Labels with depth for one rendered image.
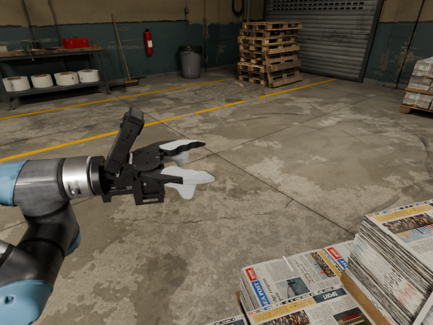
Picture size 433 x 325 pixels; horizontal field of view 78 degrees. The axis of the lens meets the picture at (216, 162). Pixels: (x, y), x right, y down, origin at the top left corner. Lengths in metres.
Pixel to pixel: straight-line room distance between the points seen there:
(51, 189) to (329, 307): 0.68
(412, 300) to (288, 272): 0.54
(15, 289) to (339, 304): 0.69
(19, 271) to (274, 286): 0.83
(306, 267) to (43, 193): 0.96
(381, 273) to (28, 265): 0.68
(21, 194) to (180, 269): 1.49
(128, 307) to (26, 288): 1.37
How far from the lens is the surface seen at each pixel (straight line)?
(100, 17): 6.89
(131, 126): 0.45
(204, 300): 1.77
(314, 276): 1.17
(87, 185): 0.50
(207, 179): 0.46
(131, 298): 1.85
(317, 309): 0.80
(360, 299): 0.83
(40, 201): 0.54
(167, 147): 0.52
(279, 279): 1.12
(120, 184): 0.52
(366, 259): 0.76
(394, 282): 0.72
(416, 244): 0.69
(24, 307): 0.48
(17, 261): 0.49
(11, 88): 6.10
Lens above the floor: 1.47
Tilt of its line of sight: 29 degrees down
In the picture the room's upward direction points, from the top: straight up
